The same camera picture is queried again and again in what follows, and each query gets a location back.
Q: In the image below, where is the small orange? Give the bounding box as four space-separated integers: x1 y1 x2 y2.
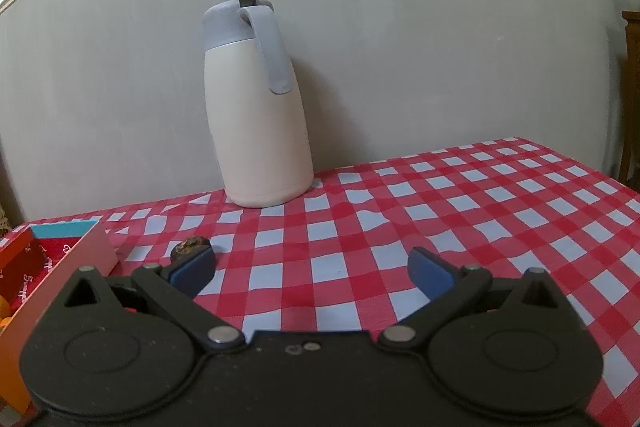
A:
0 296 12 331

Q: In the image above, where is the dark mangosteen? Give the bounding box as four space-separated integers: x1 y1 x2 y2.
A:
170 235 210 262

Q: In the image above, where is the colourful cardboard box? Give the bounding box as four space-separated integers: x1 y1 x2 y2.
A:
1 220 117 425

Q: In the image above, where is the red white checkered tablecloth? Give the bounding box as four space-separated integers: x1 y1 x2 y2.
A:
30 138 639 426

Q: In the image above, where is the wooden side stand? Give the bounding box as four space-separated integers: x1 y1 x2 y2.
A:
618 11 639 191

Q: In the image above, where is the cream grey thermos jug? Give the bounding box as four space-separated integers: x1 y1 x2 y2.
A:
203 0 314 208

